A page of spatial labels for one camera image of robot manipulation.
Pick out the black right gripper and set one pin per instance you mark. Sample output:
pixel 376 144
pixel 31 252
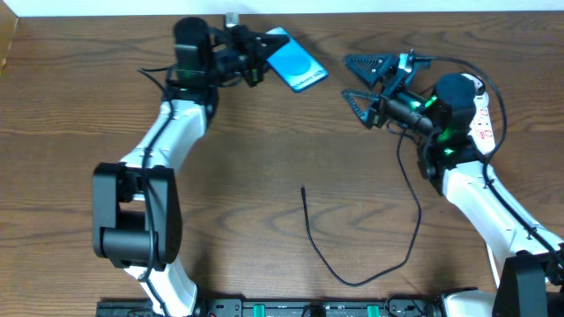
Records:
pixel 387 91

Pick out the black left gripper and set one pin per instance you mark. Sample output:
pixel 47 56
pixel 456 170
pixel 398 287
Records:
pixel 252 57

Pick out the blue smartphone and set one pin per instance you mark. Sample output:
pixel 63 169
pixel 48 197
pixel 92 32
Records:
pixel 295 65

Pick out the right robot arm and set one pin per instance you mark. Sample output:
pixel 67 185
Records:
pixel 456 146

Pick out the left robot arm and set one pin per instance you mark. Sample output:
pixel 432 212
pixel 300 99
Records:
pixel 137 220

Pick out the white charger adapter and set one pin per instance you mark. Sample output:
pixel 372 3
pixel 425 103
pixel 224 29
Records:
pixel 481 99

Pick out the white power strip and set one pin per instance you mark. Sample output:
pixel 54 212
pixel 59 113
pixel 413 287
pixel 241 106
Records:
pixel 481 131

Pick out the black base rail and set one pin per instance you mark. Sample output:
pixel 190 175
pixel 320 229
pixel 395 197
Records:
pixel 401 307

